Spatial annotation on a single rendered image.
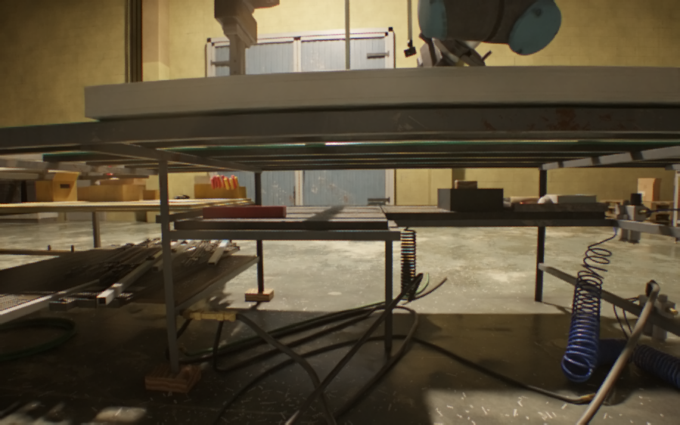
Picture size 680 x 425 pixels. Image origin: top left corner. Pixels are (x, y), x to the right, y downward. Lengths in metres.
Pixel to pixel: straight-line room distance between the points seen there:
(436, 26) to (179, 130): 0.56
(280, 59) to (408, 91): 7.23
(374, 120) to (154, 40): 8.26
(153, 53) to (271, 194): 3.96
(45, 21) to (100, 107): 10.50
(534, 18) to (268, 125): 0.52
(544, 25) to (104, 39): 9.82
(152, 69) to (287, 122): 7.98
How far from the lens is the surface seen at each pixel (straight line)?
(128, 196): 2.10
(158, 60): 8.64
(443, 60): 0.79
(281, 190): 7.43
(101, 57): 10.05
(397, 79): 0.74
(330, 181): 7.22
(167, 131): 0.85
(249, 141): 1.03
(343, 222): 1.09
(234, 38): 0.81
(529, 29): 0.69
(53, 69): 10.90
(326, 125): 0.73
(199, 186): 2.19
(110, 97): 0.93
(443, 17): 0.63
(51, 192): 2.48
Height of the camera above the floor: 0.69
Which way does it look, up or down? 4 degrees down
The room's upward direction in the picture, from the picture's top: 1 degrees counter-clockwise
